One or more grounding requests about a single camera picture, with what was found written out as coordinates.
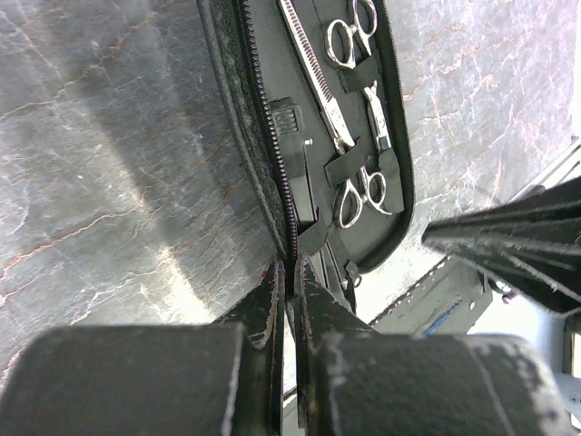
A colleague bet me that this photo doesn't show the silver thinning scissors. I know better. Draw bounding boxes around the silver thinning scissors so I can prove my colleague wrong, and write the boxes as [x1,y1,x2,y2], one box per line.
[279,1,392,229]

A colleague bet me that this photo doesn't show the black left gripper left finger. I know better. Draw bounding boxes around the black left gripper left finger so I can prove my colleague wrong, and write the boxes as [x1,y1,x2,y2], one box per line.
[1,258,285,435]

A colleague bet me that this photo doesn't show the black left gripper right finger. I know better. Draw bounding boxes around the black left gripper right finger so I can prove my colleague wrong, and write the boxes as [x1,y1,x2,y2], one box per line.
[293,257,572,435]

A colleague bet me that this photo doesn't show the silver straight scissors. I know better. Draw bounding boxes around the silver straight scissors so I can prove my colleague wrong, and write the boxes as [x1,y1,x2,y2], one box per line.
[325,1,391,154]

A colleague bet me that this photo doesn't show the black zip tool case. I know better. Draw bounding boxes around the black zip tool case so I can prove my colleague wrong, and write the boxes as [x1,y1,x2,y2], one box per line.
[198,1,415,307]

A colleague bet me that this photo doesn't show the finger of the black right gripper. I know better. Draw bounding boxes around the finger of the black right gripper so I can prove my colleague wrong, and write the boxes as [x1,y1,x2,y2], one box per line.
[421,177,580,313]

